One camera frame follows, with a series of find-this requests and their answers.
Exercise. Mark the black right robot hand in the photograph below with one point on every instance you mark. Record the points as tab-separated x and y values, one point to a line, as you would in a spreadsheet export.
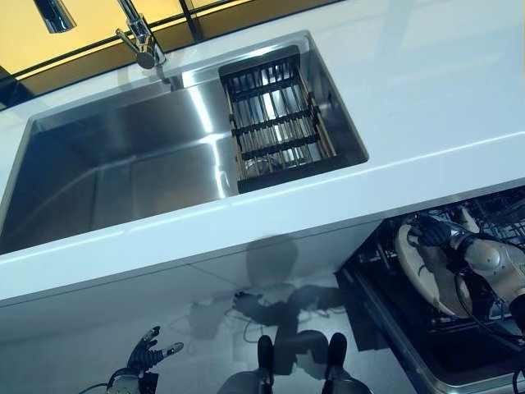
436	234

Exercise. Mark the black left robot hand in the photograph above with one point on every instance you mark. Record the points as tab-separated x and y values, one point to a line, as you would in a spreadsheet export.
143	359

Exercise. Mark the cream ceramic plate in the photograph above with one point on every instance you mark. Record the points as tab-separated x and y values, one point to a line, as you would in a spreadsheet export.
426	275
467	217

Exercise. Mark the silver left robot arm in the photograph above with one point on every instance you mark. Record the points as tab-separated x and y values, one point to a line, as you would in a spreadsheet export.
123	383

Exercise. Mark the black built-in dishwasher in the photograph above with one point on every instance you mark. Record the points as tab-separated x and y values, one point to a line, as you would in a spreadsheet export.
410	349

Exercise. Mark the glossy white cabinet door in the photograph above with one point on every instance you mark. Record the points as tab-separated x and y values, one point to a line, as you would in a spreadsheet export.
311	254
102	299

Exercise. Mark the black left robot foot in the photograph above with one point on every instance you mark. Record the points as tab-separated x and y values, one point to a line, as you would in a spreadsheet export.
265	351

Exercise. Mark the black robot foot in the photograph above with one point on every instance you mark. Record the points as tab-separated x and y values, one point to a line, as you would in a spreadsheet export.
265	351
337	349

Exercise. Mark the black right robot foot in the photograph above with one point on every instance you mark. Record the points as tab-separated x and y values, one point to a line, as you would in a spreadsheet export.
337	349

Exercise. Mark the black sink dish rack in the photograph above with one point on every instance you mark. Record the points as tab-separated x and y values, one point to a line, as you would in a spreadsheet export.
283	123

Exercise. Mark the stainless steel sink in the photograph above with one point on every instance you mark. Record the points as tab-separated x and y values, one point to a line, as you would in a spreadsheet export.
123	164

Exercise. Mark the chrome kitchen faucet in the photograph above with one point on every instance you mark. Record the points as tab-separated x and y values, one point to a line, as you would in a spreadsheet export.
141	37

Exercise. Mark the yellow window with dark frame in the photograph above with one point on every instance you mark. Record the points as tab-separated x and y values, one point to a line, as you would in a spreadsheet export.
102	45

